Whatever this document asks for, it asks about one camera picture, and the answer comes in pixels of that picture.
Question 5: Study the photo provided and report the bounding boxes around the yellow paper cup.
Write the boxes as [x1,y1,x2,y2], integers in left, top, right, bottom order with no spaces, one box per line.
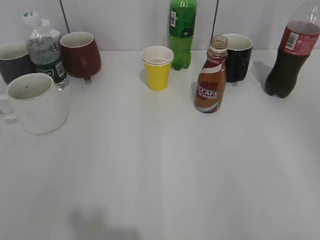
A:
[141,45,174,91]

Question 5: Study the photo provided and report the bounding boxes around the dark grey ceramic mug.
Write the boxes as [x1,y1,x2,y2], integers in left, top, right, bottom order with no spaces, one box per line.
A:
[0,42,36,85]

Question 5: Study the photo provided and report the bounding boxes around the green soda bottle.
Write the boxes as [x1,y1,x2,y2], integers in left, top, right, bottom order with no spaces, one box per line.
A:
[168,0,198,71]

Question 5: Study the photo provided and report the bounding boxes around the black ceramic mug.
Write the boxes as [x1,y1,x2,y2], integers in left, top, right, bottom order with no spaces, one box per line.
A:
[223,33,253,83]

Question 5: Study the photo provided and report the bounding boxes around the white bottle behind water bottle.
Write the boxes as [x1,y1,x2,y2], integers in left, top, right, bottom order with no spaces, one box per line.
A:
[41,19,61,49]

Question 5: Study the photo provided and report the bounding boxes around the dark red ceramic mug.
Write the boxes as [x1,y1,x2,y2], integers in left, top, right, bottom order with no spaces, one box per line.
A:
[60,31,102,81]

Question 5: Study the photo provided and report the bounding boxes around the brown coffee drink bottle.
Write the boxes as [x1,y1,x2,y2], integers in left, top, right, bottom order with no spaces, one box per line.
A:
[194,35,228,114]

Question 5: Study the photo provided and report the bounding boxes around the clear water bottle green label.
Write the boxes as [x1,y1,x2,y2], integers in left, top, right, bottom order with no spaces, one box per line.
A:
[21,11,69,91]

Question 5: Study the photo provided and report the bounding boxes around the white ceramic mug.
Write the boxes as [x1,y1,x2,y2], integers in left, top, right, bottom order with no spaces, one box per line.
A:
[0,73,69,135]

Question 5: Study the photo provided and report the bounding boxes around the cola bottle red label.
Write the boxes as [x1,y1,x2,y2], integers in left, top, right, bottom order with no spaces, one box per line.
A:
[265,0,320,98]

